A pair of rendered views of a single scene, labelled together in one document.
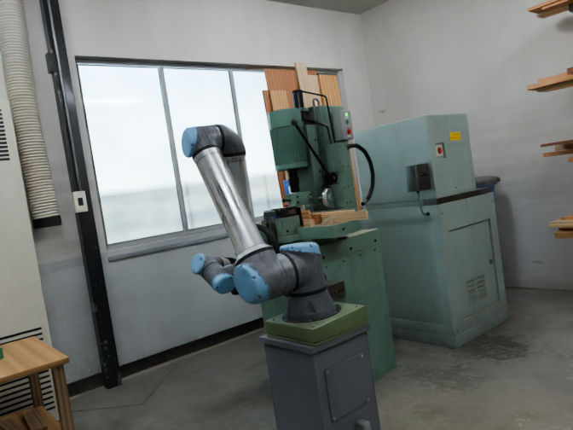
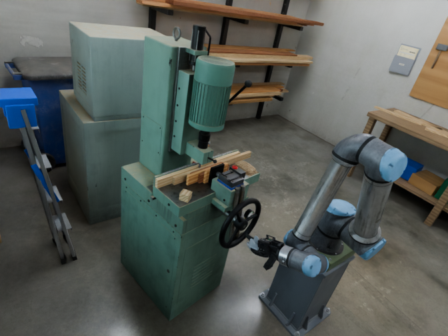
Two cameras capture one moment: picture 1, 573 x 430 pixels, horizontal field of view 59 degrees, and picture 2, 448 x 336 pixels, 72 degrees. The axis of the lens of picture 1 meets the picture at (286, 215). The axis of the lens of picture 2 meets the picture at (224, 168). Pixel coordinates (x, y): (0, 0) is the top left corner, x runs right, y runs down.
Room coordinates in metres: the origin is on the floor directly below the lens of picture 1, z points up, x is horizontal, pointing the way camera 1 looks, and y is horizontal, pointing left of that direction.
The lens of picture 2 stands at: (2.68, 1.34, 1.79)
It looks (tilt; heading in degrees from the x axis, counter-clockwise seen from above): 30 degrees down; 266
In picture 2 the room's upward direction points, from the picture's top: 12 degrees clockwise
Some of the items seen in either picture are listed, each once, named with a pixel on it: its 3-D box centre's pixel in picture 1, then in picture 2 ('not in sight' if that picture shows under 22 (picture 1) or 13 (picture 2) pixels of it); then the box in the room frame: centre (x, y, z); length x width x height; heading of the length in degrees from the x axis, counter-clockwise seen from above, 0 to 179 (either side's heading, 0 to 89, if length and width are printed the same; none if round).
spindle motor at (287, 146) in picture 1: (287, 140); (211, 94); (2.72, -0.06, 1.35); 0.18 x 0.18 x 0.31
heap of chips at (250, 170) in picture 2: (332, 219); (245, 166); (2.46, -0.22, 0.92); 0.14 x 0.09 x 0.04; 138
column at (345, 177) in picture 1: (325, 171); (169, 110); (2.94, -0.26, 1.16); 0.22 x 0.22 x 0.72; 48
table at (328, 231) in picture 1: (293, 232); (217, 187); (2.61, -0.02, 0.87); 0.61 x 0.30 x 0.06; 48
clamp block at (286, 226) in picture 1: (281, 226); (229, 188); (2.55, 0.03, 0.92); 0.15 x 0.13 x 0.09; 48
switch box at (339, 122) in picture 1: (343, 125); not in sight; (2.86, -0.38, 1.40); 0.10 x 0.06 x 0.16; 138
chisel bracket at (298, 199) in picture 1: (298, 200); (199, 153); (2.73, -0.08, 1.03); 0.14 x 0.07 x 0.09; 138
